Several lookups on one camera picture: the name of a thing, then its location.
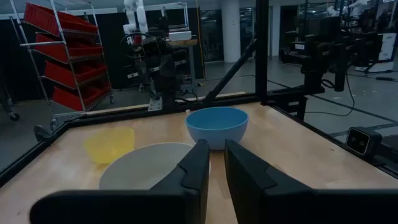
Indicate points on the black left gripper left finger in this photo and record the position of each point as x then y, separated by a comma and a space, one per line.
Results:
174, 202

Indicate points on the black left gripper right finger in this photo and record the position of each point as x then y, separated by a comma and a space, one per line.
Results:
264, 199

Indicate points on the green bowl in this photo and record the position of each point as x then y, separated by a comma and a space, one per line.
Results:
217, 130

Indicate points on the yellow translucent plastic bowl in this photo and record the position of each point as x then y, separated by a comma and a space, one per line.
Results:
109, 143

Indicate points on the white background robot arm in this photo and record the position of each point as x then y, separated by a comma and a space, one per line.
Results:
136, 15

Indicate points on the white box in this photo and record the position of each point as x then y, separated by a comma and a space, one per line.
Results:
179, 35

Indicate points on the white round pillar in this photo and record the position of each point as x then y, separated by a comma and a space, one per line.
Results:
231, 31

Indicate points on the red plastic storage bin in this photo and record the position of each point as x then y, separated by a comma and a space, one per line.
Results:
68, 74
71, 98
62, 51
56, 20

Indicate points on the black background robot rig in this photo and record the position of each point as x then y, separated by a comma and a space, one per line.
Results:
320, 53

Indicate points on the white cabinet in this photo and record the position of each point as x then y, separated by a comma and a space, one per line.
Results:
387, 46

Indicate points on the silver mounting bracket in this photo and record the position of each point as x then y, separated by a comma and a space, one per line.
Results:
155, 104

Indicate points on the black aluminium table frame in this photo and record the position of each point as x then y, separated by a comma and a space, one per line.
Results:
262, 62

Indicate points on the black table-level camera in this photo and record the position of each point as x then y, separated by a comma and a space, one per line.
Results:
360, 141

